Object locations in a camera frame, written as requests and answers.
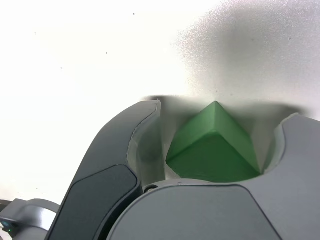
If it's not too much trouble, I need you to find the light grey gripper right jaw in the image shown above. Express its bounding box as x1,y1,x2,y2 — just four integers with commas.
107,112,320,240

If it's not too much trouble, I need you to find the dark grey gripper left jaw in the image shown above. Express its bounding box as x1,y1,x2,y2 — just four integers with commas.
45,99,167,240

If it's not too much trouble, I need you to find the green cube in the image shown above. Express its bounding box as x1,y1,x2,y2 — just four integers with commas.
166,100,262,183

